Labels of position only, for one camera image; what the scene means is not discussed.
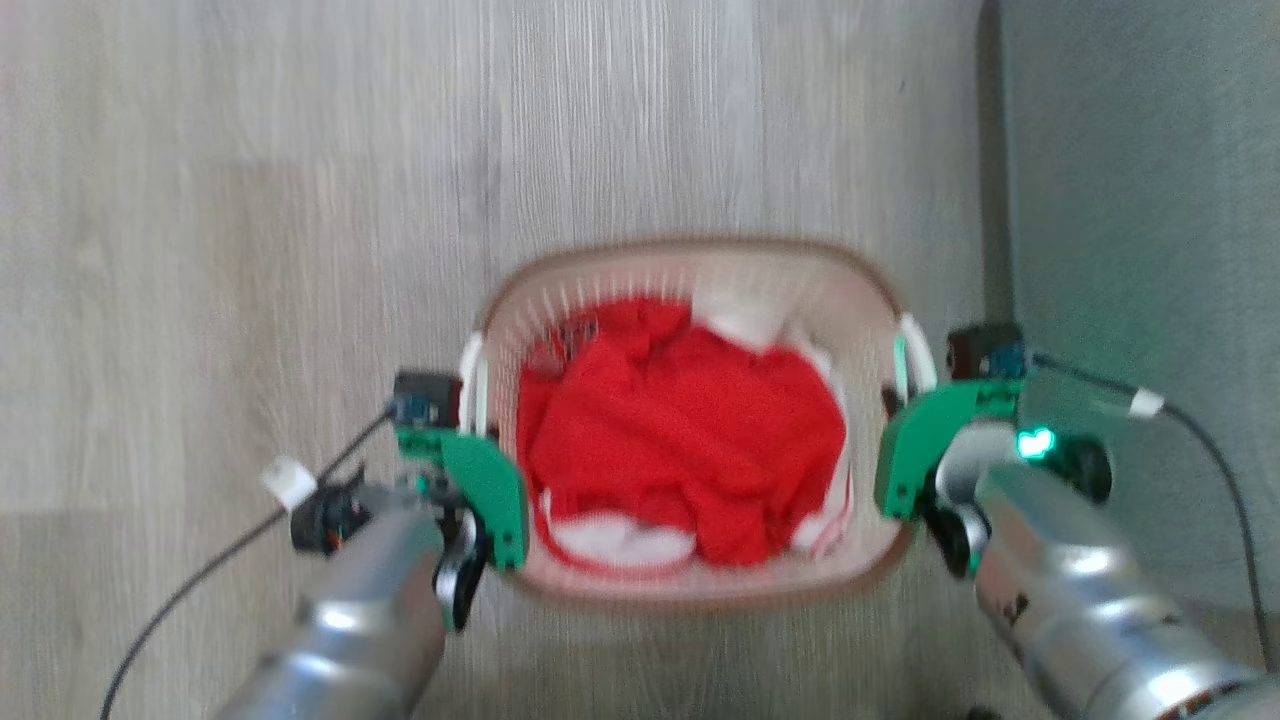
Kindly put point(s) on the beige plastic laundry basket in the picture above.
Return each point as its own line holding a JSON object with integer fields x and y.
{"x": 690, "y": 270}

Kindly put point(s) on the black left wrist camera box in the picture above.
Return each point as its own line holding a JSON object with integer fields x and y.
{"x": 428, "y": 398}

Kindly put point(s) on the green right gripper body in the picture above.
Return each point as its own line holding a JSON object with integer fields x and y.
{"x": 915, "y": 445}

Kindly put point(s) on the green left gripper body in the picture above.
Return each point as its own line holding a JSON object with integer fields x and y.
{"x": 490, "y": 485}

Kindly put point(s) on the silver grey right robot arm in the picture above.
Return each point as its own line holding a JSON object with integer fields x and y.
{"x": 1080, "y": 590}

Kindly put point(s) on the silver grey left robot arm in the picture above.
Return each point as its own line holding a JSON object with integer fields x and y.
{"x": 370, "y": 610}

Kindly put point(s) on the white garment with red trim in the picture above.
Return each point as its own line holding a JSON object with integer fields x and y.
{"x": 742, "y": 320}

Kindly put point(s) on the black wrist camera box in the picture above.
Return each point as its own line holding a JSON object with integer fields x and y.
{"x": 985, "y": 350}
{"x": 428, "y": 398}

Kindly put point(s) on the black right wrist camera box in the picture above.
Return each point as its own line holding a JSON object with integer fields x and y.
{"x": 985, "y": 350}

